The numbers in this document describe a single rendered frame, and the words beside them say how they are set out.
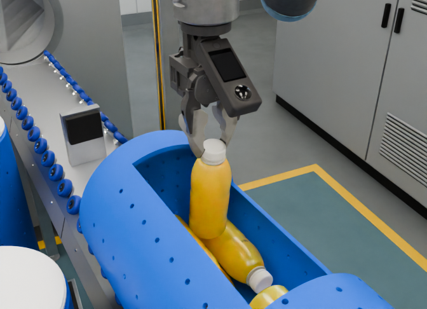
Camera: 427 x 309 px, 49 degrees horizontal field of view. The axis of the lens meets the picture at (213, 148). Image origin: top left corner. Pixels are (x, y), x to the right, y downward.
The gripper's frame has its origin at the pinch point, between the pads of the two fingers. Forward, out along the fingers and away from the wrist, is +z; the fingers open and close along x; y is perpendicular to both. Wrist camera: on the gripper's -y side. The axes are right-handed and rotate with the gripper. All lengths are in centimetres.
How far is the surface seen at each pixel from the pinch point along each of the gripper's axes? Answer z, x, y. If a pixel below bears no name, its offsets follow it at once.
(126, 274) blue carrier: 10.7, 18.9, -7.5
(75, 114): 17, 7, 56
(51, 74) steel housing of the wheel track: 32, -2, 121
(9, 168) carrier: 32, 25, 63
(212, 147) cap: -0.5, 0.3, -0.2
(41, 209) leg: 93, 12, 124
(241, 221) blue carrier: 19.5, -7.3, 1.8
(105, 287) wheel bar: 33.0, 17.3, 12.1
